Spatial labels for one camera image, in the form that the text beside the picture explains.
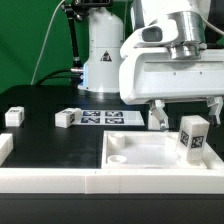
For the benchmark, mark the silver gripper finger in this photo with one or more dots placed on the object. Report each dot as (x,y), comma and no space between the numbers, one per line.
(215,104)
(157,109)

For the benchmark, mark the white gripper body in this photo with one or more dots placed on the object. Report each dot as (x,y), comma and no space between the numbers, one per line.
(150,74)

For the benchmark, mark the white square tabletop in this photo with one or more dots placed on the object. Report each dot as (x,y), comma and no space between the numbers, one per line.
(150,150)

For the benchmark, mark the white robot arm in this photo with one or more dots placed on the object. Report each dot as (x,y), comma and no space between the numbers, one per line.
(177,25)

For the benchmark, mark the AprilTag marker sheet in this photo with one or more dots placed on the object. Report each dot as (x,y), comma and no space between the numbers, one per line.
(110,118)

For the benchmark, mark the white U-shaped fence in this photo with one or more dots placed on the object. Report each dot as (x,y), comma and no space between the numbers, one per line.
(111,181)

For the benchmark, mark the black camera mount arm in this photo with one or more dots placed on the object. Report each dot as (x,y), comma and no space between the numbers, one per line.
(77,11)

